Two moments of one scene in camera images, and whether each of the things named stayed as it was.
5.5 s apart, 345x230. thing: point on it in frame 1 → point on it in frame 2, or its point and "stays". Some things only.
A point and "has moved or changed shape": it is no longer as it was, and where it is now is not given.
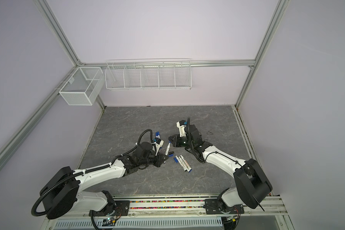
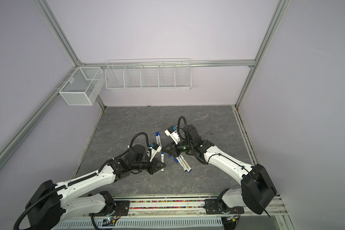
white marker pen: [167, 149] has moved or changed shape
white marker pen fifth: [185, 162] stays
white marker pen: [180, 163] stays
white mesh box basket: [81, 87] stays
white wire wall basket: [148, 74] stays
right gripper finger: [173, 138] → [168, 148]
